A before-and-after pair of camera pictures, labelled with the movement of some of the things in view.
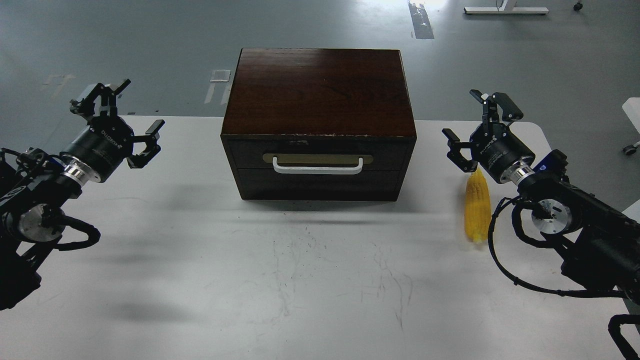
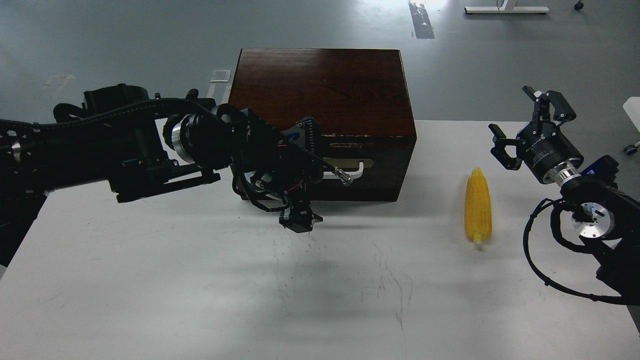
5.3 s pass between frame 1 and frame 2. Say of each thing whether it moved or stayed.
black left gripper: moved
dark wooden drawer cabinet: stayed
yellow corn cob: stayed
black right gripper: moved
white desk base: stayed
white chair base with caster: stayed
